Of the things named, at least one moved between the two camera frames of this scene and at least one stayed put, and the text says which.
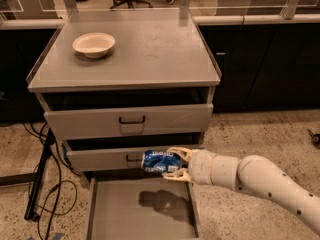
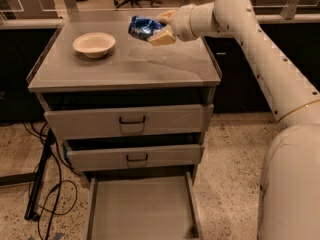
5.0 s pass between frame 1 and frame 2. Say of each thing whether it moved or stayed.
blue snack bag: moved
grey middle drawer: stayed
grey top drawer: stayed
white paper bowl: stayed
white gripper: moved
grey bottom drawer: stayed
